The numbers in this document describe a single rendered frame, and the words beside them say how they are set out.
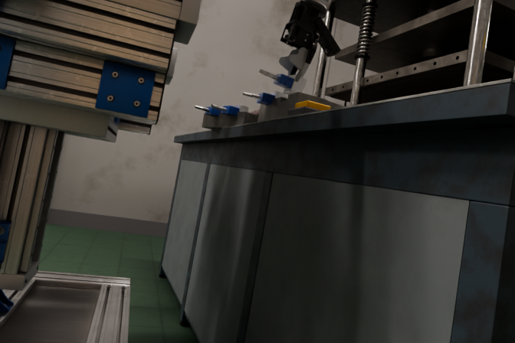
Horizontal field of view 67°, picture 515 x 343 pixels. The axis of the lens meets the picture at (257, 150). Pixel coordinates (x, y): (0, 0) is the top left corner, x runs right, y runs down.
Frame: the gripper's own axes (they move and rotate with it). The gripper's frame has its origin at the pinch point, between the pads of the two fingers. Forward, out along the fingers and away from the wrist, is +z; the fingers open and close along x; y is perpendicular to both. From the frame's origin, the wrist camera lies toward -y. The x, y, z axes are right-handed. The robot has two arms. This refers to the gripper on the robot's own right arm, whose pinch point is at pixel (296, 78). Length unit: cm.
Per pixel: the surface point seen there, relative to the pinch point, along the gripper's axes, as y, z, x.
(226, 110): 9.1, 14.2, -24.6
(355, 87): -71, -27, -84
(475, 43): -67, -42, -11
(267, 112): 0.9, 11.1, -9.2
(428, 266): -1, 28, 63
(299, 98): 0.8, 6.1, 8.7
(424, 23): -73, -60, -52
